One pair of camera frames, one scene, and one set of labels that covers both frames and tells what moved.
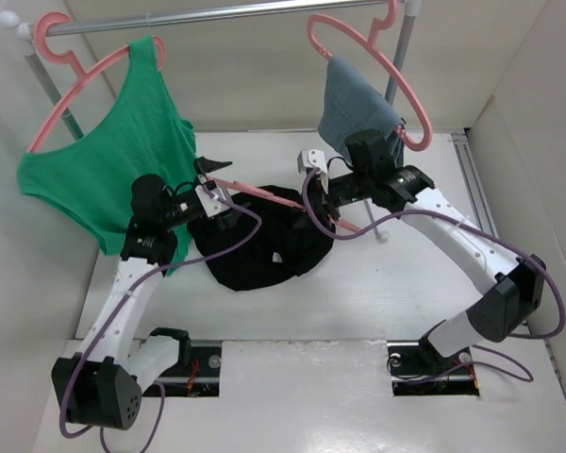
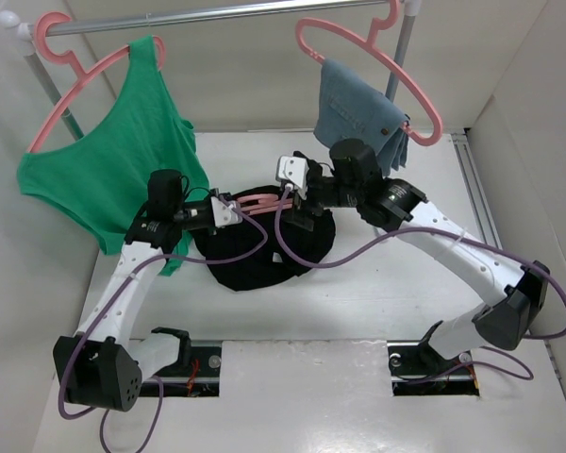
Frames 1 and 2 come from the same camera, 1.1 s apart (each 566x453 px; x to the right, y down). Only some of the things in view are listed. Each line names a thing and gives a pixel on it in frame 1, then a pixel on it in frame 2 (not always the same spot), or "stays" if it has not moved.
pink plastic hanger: x=273 y=196 -> x=268 y=204
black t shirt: x=284 y=246 stays
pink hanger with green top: x=72 y=59 stays
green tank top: x=88 y=181 stays
